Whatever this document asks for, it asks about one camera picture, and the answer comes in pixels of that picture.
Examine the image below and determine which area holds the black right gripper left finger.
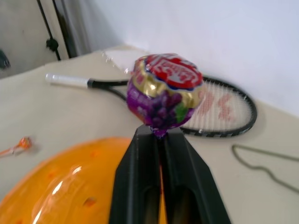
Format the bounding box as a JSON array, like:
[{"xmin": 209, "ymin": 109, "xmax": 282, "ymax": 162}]
[{"xmin": 109, "ymin": 127, "xmax": 164, "ymax": 224}]

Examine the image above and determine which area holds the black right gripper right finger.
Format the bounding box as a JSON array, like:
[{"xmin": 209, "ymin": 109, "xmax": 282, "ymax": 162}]
[{"xmin": 161, "ymin": 131, "xmax": 232, "ymax": 224}]

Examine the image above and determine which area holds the purple grape lollipop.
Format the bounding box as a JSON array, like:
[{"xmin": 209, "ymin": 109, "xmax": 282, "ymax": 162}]
[{"xmin": 126, "ymin": 53, "xmax": 203, "ymax": 140}]

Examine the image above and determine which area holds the black badminton racket white grip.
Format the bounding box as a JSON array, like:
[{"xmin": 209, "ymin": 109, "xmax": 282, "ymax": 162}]
[{"xmin": 45, "ymin": 73, "xmax": 257, "ymax": 139}]

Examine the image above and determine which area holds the orange plastic bowl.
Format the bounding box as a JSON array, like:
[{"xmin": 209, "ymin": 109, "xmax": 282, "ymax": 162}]
[{"xmin": 0, "ymin": 137, "xmax": 168, "ymax": 224}]

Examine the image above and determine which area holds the orange wrapped lollipop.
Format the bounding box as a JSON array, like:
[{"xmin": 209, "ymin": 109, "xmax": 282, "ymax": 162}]
[{"xmin": 0, "ymin": 136, "xmax": 33, "ymax": 157}]

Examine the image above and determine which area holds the clear plastic wrapper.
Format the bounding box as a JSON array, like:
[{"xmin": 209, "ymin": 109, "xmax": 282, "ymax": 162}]
[{"xmin": 100, "ymin": 48, "xmax": 150, "ymax": 72}]

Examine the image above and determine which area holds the dark blurred object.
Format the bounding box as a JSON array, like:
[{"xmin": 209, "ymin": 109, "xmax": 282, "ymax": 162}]
[{"xmin": 0, "ymin": 48, "xmax": 11, "ymax": 70}]

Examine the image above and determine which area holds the thin grey cord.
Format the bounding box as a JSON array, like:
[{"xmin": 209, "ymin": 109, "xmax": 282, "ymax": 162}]
[{"xmin": 232, "ymin": 144, "xmax": 299, "ymax": 194}]

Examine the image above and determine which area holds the black cable with knob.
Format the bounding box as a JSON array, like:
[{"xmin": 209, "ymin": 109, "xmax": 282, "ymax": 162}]
[{"xmin": 36, "ymin": 0, "xmax": 62, "ymax": 61}]

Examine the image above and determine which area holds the black vertical frame bar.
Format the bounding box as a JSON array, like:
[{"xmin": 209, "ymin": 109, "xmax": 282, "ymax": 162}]
[{"xmin": 51, "ymin": 0, "xmax": 78, "ymax": 58}]

